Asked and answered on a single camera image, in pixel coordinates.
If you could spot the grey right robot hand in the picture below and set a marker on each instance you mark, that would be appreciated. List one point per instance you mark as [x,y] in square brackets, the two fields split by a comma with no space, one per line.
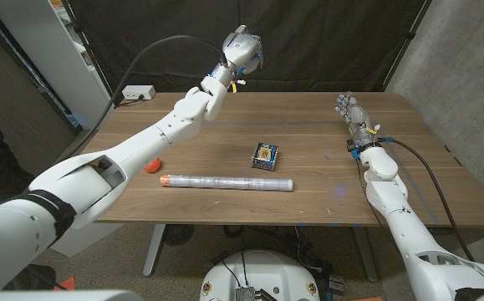
[360,119]

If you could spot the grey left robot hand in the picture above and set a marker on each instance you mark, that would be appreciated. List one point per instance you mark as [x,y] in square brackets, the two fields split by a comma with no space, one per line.
[241,48]

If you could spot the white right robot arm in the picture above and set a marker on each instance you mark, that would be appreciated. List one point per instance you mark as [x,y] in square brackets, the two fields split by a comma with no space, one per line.
[404,226]

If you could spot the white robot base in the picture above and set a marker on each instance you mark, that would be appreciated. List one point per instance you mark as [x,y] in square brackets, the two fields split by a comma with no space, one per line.
[266,271]

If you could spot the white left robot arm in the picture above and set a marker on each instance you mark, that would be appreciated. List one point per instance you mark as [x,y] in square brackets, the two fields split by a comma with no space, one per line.
[141,142]

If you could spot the blue spam can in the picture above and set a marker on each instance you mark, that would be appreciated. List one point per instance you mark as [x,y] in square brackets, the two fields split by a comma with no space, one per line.
[265,156]

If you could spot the red stress ball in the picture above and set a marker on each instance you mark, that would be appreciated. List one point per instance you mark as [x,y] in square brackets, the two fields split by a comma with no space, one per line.
[154,166]

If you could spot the black backdrop cloth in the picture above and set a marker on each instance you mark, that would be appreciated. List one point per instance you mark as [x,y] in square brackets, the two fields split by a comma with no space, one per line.
[308,42]

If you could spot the white power strip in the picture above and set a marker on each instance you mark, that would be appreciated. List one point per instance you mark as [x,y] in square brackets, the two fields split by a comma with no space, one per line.
[139,92]

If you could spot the clear tube orange cap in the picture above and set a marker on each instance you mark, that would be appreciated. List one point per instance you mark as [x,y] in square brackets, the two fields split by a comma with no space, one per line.
[225,182]

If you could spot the white table leg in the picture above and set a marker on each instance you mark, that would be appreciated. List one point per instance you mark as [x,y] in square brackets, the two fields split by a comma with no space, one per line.
[154,251]
[367,255]

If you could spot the black round fan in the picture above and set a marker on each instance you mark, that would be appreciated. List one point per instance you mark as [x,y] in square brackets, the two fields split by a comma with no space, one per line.
[178,234]

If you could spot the white cabinet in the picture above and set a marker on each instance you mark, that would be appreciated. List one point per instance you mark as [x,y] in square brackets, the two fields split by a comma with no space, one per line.
[37,42]

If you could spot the orange floor piece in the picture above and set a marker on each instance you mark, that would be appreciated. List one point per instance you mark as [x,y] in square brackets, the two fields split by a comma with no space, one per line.
[66,285]

